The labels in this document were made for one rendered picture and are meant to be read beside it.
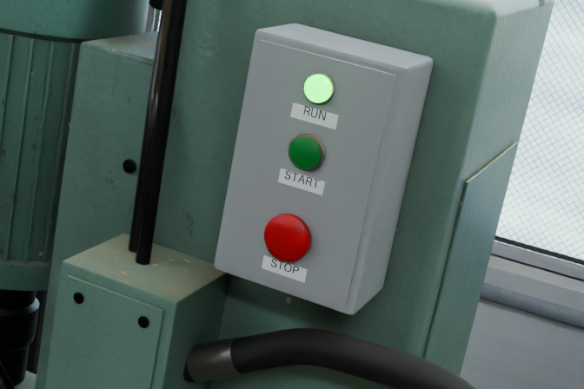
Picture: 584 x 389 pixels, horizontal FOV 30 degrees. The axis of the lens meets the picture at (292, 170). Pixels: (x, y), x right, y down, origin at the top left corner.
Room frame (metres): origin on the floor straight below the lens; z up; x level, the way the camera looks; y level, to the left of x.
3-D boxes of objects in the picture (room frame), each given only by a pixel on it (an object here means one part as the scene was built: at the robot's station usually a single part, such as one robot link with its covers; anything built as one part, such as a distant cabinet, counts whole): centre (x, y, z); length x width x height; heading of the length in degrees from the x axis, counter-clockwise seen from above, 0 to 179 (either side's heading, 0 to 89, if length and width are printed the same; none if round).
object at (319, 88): (0.64, -0.01, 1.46); 0.02 x 0.01 x 0.02; 70
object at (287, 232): (0.63, -0.01, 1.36); 0.03 x 0.01 x 0.03; 70
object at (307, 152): (0.64, -0.01, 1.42); 0.02 x 0.01 x 0.02; 70
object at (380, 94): (0.67, -0.02, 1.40); 0.10 x 0.06 x 0.16; 70
